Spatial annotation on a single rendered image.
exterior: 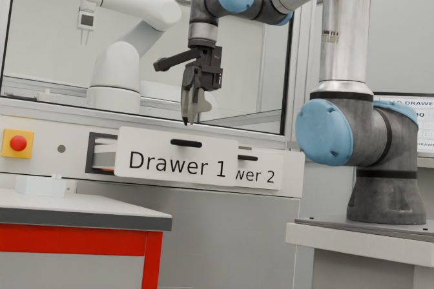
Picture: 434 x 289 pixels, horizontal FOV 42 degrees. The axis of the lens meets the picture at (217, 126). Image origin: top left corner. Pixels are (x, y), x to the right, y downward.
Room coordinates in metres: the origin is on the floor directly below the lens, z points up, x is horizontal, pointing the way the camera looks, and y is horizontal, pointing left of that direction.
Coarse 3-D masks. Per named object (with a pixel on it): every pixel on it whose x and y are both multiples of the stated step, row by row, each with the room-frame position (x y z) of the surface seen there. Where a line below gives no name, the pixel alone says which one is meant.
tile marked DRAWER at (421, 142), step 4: (420, 140) 1.78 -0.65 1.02; (424, 140) 1.78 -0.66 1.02; (428, 140) 1.78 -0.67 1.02; (432, 140) 1.77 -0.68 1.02; (420, 144) 1.77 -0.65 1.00; (424, 144) 1.77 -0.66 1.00; (428, 144) 1.76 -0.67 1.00; (432, 144) 1.76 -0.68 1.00; (420, 148) 1.76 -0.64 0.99; (424, 148) 1.76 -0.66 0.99; (428, 148) 1.75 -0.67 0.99; (432, 148) 1.75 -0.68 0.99
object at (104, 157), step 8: (104, 144) 1.44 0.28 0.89; (112, 144) 1.36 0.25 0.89; (96, 152) 1.52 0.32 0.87; (104, 152) 1.42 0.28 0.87; (112, 152) 1.34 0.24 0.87; (96, 160) 1.50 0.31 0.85; (104, 160) 1.41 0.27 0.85; (112, 160) 1.33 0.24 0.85; (104, 168) 1.54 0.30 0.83; (112, 168) 1.34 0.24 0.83
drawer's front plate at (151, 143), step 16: (128, 128) 1.23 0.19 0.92; (128, 144) 1.23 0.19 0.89; (144, 144) 1.25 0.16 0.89; (160, 144) 1.26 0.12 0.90; (208, 144) 1.31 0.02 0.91; (224, 144) 1.33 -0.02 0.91; (128, 160) 1.24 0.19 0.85; (144, 160) 1.25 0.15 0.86; (160, 160) 1.27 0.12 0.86; (176, 160) 1.28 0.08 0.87; (192, 160) 1.30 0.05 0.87; (208, 160) 1.31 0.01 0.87; (224, 160) 1.33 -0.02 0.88; (128, 176) 1.24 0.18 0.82; (144, 176) 1.25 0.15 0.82; (160, 176) 1.27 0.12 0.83; (176, 176) 1.28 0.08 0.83; (192, 176) 1.30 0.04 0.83; (208, 176) 1.31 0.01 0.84
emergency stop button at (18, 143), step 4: (16, 136) 1.40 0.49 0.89; (20, 136) 1.40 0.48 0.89; (12, 140) 1.39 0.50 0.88; (16, 140) 1.39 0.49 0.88; (20, 140) 1.40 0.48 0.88; (24, 140) 1.40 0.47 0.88; (12, 144) 1.39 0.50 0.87; (16, 144) 1.39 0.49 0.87; (20, 144) 1.40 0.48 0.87; (24, 144) 1.40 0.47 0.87; (12, 148) 1.39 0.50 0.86; (16, 148) 1.39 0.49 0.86; (20, 148) 1.40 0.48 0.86; (24, 148) 1.40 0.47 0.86
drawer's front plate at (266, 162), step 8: (240, 152) 1.70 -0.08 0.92; (248, 152) 1.71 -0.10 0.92; (256, 152) 1.72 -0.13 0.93; (240, 160) 1.70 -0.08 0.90; (264, 160) 1.73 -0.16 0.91; (272, 160) 1.75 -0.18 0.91; (280, 160) 1.76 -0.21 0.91; (240, 168) 1.70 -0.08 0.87; (248, 168) 1.71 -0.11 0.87; (256, 168) 1.72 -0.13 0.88; (264, 168) 1.74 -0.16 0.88; (272, 168) 1.75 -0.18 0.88; (280, 168) 1.76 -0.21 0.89; (248, 176) 1.71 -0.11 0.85; (264, 176) 1.74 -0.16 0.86; (280, 176) 1.76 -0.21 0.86; (240, 184) 1.70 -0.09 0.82; (248, 184) 1.71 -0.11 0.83; (256, 184) 1.73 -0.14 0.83; (264, 184) 1.74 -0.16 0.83; (272, 184) 1.75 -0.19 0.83; (280, 184) 1.76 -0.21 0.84
